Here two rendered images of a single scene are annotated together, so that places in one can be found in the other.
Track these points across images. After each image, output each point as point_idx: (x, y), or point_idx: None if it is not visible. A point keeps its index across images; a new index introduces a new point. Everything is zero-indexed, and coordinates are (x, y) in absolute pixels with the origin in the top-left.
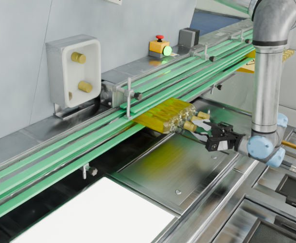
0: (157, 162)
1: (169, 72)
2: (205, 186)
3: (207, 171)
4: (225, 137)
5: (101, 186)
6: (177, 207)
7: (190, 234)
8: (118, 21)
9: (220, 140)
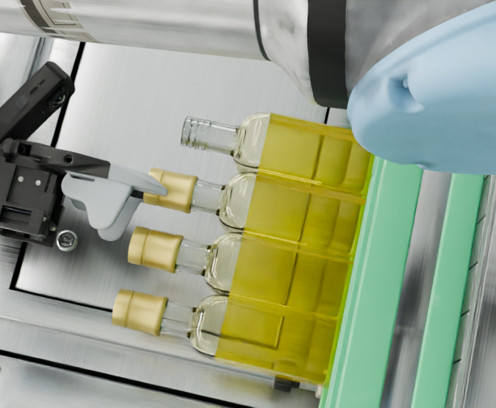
0: (253, 108)
1: (388, 391)
2: (54, 52)
3: (69, 142)
4: (2, 127)
5: None
6: None
7: None
8: None
9: (16, 92)
